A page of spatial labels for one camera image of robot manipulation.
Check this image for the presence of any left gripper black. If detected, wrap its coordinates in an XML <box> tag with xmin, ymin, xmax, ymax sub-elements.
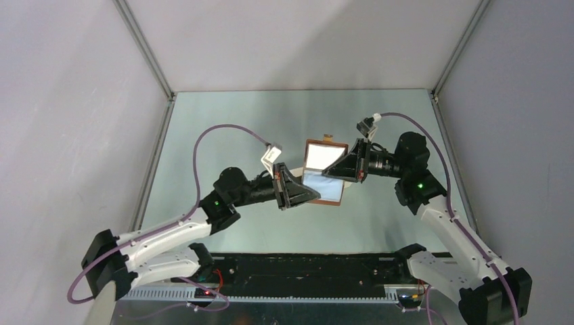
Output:
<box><xmin>231</xmin><ymin>162</ymin><xmax>319</xmax><ymax>209</ymax></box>

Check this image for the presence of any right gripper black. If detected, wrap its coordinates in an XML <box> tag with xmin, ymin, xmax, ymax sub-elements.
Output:
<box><xmin>324</xmin><ymin>137</ymin><xmax>408</xmax><ymax>182</ymax></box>

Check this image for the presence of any brown leather card holder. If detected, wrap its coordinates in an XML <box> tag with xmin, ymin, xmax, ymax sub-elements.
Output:
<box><xmin>303</xmin><ymin>133</ymin><xmax>350</xmax><ymax>207</ymax></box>

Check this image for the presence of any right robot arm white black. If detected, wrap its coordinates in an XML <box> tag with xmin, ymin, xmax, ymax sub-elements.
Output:
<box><xmin>322</xmin><ymin>132</ymin><xmax>532</xmax><ymax>324</ymax></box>

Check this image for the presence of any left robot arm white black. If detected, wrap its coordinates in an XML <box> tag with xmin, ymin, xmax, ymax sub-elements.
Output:
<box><xmin>81</xmin><ymin>163</ymin><xmax>321</xmax><ymax>299</ymax></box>

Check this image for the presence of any white plastic tray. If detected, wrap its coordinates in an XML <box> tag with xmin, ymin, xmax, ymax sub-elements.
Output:
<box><xmin>290</xmin><ymin>167</ymin><xmax>304</xmax><ymax>177</ymax></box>

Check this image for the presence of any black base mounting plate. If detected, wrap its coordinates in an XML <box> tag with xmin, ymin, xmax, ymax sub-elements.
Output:
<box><xmin>190</xmin><ymin>253</ymin><xmax>418</xmax><ymax>298</ymax></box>

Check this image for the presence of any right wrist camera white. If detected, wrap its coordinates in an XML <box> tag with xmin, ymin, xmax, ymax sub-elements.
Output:
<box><xmin>356</xmin><ymin>113</ymin><xmax>382</xmax><ymax>142</ymax></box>

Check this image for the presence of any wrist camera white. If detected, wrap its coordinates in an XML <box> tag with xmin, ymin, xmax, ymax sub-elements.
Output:
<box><xmin>260</xmin><ymin>143</ymin><xmax>283</xmax><ymax>175</ymax></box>
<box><xmin>356</xmin><ymin>113</ymin><xmax>382</xmax><ymax>142</ymax></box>

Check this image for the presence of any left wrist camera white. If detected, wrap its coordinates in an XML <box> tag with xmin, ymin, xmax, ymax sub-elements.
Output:
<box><xmin>260</xmin><ymin>143</ymin><xmax>283</xmax><ymax>175</ymax></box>

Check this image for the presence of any right aluminium frame post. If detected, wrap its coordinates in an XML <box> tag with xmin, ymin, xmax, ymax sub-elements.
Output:
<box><xmin>430</xmin><ymin>1</ymin><xmax>493</xmax><ymax>215</ymax></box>

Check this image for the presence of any aluminium frame post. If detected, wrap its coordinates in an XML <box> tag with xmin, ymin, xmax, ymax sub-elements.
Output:
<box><xmin>430</xmin><ymin>1</ymin><xmax>493</xmax><ymax>215</ymax></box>
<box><xmin>113</xmin><ymin>1</ymin><xmax>175</xmax><ymax>230</ymax></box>

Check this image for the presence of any left aluminium frame post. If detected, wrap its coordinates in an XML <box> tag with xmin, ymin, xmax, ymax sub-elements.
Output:
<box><xmin>113</xmin><ymin>1</ymin><xmax>175</xmax><ymax>230</ymax></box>

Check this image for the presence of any white slotted cable duct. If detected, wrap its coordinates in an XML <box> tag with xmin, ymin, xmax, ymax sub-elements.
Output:
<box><xmin>121</xmin><ymin>286</ymin><xmax>399</xmax><ymax>303</ymax></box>

